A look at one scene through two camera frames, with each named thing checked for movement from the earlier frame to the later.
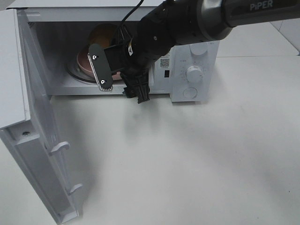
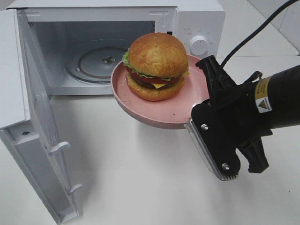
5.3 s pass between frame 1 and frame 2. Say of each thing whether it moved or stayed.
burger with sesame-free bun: moved
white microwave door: stayed
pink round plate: moved
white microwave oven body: stayed
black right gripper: moved
